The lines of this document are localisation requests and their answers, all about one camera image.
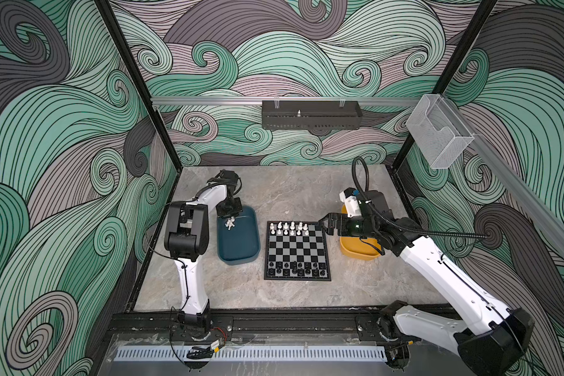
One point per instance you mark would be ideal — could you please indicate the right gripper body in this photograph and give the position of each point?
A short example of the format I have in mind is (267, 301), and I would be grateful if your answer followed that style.
(361, 226)

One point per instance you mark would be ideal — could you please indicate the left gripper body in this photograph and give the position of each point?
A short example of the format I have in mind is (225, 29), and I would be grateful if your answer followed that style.
(229, 208)

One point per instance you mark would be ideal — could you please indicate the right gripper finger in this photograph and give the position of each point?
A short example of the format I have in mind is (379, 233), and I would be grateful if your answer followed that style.
(328, 229)
(328, 219)

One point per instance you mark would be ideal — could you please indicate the black white chessboard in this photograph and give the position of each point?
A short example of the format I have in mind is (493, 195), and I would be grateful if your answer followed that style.
(311, 249)

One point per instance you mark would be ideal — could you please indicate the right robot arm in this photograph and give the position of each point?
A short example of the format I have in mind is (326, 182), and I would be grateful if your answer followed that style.
(488, 336)

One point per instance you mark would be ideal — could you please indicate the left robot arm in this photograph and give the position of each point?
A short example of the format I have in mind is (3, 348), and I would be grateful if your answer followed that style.
(187, 237)

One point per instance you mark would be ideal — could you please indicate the white pieces in bin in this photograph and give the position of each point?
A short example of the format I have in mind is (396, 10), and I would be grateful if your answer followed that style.
(230, 223)

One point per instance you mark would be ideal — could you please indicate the white chess pieces group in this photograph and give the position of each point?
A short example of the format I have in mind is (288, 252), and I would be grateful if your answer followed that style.
(294, 229)

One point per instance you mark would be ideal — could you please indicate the black chess pieces group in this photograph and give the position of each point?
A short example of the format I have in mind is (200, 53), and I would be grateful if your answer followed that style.
(296, 270)

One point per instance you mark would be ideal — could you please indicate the yellow plastic tray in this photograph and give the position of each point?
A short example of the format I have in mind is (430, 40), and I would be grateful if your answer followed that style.
(357, 248)

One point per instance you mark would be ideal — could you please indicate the teal plastic bin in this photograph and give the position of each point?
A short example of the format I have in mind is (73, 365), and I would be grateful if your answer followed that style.
(241, 244)

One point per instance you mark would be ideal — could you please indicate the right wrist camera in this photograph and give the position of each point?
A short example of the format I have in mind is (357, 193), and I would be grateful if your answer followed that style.
(351, 203)

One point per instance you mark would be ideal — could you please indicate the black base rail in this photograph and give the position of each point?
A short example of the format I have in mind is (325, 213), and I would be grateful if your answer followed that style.
(366, 323)

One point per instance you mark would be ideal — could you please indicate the black perforated wall shelf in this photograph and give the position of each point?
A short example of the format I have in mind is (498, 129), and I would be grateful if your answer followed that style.
(316, 116)

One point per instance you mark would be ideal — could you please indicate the clear plastic wall box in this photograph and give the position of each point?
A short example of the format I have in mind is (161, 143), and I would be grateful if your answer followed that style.
(439, 130)

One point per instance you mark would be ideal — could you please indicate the white slotted cable duct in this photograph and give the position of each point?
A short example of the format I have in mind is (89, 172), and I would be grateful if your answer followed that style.
(256, 353)

